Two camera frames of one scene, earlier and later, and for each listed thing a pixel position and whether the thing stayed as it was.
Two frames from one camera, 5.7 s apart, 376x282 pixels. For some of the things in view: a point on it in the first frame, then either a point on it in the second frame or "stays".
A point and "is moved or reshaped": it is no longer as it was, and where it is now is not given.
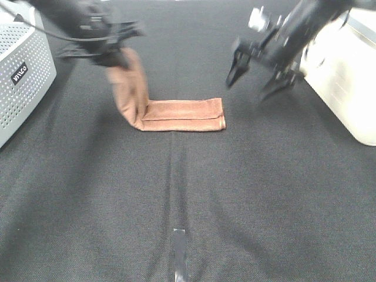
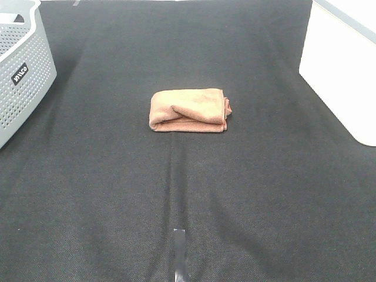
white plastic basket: x=340 y=63 stays
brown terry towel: x=171 y=115 is moved or reshaped
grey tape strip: x=180 y=267 stays
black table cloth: x=286 y=192 stays
